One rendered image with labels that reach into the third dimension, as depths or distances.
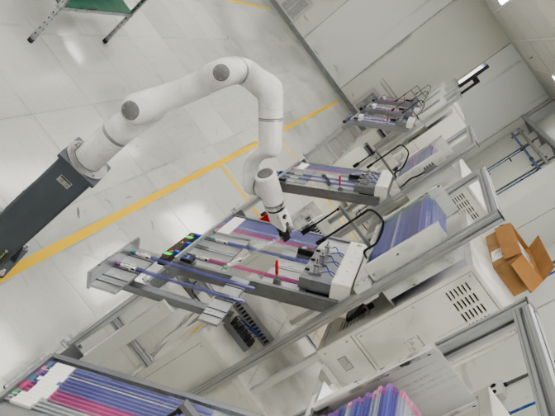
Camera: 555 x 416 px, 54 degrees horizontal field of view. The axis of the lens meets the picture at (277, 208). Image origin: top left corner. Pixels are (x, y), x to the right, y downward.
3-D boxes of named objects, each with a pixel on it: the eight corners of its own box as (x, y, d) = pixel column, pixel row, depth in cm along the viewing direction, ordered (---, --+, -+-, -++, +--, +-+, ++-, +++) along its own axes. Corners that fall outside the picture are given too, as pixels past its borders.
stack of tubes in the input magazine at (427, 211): (367, 264, 209) (427, 227, 199) (381, 224, 256) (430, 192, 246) (386, 290, 210) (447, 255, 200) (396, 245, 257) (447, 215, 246)
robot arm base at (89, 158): (58, 153, 214) (87, 125, 207) (78, 135, 231) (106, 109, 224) (94, 187, 220) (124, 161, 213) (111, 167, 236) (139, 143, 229)
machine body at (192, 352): (110, 389, 259) (201, 330, 235) (177, 320, 324) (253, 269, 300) (193, 494, 263) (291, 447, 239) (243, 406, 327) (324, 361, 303)
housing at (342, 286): (325, 313, 218) (331, 281, 214) (346, 267, 263) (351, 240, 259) (345, 319, 216) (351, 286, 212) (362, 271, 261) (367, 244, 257)
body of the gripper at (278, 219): (290, 204, 209) (296, 225, 216) (274, 195, 216) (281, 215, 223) (275, 215, 206) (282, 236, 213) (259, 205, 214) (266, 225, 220)
